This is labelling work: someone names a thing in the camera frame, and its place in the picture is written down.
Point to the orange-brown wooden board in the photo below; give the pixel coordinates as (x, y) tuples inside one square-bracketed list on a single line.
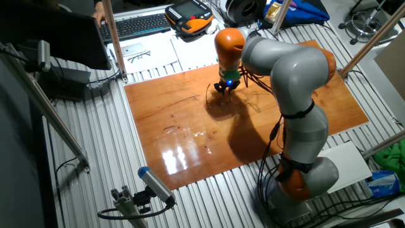
[(152, 104)]

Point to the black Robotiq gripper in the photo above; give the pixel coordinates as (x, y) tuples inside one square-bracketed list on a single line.
[(229, 84)]

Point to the grey camera on frame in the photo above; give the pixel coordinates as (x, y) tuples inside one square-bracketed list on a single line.
[(44, 55)]

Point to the black framed glasses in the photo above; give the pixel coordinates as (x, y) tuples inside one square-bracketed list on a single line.
[(139, 56)]

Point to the blue cloth bag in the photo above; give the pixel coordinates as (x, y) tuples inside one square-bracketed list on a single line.
[(307, 11)]

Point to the white computer mouse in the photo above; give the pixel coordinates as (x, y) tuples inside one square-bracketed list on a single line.
[(212, 27)]

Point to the metal stool base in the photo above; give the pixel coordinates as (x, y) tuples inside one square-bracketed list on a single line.
[(364, 25)]

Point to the blue tissue pack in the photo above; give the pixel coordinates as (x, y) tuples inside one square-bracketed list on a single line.
[(383, 183)]

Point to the silver smartphone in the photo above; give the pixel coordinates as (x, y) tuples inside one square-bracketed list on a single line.
[(133, 49)]

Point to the slanted aluminium frame post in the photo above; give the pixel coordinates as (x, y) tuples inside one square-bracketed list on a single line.
[(373, 39)]

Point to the orange black teach pendant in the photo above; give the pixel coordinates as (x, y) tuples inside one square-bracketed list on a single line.
[(190, 16)]

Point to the slim aluminium frame post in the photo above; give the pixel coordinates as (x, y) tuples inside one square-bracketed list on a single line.
[(280, 17)]

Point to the black box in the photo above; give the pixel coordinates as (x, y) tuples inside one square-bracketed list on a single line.
[(63, 82)]

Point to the white paper sheet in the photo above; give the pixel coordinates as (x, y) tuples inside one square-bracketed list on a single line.
[(193, 50), (158, 57)]

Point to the gold wrapped packet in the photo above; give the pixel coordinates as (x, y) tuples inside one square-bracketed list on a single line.
[(272, 12)]

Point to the grey camera with blue end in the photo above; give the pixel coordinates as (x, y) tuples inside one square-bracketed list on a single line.
[(156, 185)]

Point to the low aluminium frame beam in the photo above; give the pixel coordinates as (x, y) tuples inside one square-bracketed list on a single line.
[(383, 145)]

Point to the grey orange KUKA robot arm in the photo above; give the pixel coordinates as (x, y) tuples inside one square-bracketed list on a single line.
[(291, 69)]

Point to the black monitor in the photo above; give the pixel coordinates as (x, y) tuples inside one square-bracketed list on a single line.
[(63, 35)]

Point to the long aluminium frame beam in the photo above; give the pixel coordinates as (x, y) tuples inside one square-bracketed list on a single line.
[(47, 107)]

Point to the short aluminium profile stand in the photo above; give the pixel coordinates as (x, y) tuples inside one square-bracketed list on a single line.
[(126, 206)]

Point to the white flat plate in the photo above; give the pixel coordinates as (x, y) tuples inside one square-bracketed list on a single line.
[(351, 168)]

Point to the upright aluminium frame post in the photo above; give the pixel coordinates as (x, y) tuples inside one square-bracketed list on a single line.
[(114, 38)]

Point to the green cloth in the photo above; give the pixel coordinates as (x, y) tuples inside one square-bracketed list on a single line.
[(392, 158)]

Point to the person's hand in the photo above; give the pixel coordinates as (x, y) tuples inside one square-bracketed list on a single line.
[(99, 14)]

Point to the cardboard sheet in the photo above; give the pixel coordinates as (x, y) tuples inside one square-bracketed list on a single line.
[(394, 63)]

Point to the brown framed glasses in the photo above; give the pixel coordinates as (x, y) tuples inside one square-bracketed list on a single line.
[(206, 95)]

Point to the black keyboard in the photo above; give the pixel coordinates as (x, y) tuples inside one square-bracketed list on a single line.
[(136, 27)]

